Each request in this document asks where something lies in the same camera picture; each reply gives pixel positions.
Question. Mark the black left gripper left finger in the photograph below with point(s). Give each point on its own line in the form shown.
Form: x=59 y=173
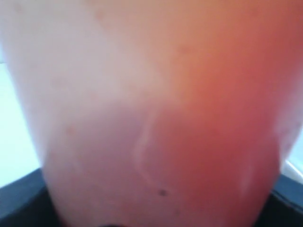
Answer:
x=26 y=203

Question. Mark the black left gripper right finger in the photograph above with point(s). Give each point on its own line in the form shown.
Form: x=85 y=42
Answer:
x=270 y=200

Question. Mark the red sauce squeeze bottle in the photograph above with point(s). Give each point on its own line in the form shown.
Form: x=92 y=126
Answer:
x=158 y=113

